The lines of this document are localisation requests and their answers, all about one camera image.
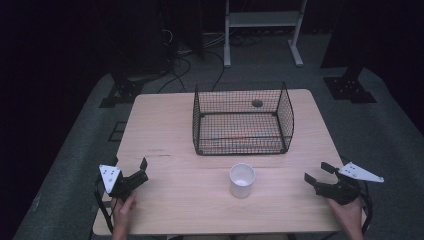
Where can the white cup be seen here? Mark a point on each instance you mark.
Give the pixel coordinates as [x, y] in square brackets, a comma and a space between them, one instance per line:
[242, 180]

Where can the small dark round object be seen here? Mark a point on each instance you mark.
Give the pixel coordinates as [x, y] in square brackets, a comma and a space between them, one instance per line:
[257, 103]

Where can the person's right hand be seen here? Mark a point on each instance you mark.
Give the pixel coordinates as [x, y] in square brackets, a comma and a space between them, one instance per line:
[348, 215]

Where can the person's left hand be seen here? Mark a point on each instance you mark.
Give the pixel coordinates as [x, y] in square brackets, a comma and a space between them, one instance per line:
[122, 213]

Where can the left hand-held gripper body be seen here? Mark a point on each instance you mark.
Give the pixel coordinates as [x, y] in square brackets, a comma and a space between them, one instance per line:
[124, 186]

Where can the white metal stand frame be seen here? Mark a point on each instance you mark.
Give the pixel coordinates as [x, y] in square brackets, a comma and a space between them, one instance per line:
[263, 19]

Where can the black stand base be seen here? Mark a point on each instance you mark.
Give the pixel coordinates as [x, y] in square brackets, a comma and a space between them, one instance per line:
[123, 93]
[348, 87]

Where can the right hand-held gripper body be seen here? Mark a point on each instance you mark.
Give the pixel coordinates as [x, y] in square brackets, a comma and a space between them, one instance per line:
[346, 186]

